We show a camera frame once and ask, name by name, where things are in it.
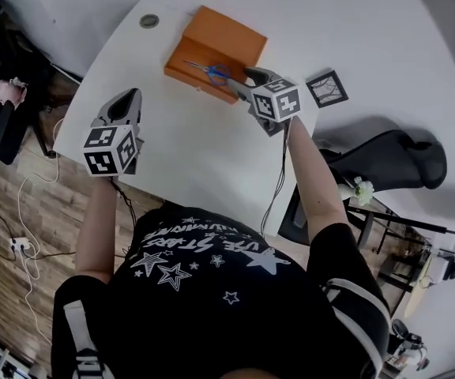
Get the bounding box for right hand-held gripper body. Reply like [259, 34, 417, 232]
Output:
[244, 66, 303, 137]

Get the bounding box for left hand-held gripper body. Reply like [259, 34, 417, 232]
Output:
[83, 88, 145, 178]

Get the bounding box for blue-handled scissors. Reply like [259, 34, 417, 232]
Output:
[182, 59, 231, 88]

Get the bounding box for orange wooden box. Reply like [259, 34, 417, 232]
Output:
[163, 5, 269, 105]

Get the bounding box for person's left forearm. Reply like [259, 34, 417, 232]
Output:
[74, 175, 118, 283]

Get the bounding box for person's right forearm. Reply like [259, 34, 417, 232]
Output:
[286, 114, 349, 248]

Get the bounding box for white table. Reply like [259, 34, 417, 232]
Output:
[52, 0, 323, 238]

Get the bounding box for black swivel chair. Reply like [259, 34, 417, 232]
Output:
[0, 13, 85, 166]

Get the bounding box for white vase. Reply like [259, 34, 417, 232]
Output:
[337, 182, 361, 202]

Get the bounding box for white headset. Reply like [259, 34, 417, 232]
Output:
[0, 77, 29, 105]

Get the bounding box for white flower bunch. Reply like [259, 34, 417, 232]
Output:
[352, 175, 375, 208]

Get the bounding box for white power strip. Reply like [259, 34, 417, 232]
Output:
[9, 237, 31, 253]

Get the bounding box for black high-back office chair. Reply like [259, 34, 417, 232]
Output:
[278, 129, 449, 248]

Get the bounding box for black star-print t-shirt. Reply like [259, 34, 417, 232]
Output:
[51, 205, 393, 379]

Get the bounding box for white and black device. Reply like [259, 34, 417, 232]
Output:
[428, 250, 455, 282]

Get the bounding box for round pale wooden table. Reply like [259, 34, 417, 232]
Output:
[403, 250, 436, 319]

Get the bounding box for black headphones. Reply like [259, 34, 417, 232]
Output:
[391, 318, 430, 370]

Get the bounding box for black picture frame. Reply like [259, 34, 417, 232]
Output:
[305, 68, 350, 109]

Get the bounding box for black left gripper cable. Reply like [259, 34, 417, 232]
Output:
[111, 175, 140, 229]

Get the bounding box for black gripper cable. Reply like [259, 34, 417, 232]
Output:
[111, 175, 140, 229]
[261, 118, 294, 238]

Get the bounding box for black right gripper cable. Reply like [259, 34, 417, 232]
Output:
[261, 118, 294, 238]

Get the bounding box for white floor cable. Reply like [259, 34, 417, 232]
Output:
[16, 116, 61, 347]

